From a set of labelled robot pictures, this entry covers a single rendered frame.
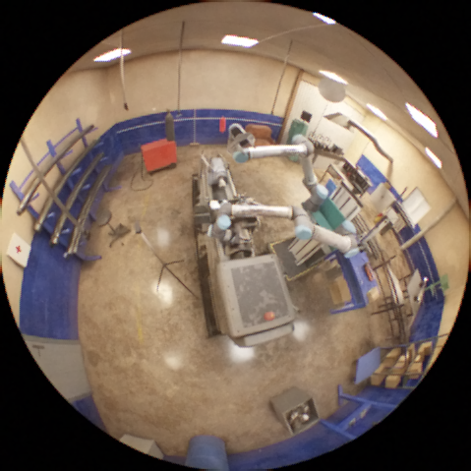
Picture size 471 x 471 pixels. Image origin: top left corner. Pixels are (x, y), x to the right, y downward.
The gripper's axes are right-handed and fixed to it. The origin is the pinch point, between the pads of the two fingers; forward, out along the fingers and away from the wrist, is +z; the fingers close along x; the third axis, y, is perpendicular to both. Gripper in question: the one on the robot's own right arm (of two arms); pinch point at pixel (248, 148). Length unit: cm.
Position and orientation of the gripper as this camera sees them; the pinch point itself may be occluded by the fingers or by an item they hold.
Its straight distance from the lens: 85.6
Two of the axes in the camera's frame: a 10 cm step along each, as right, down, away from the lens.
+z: 2.1, 8.5, -4.9
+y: 5.3, 3.2, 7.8
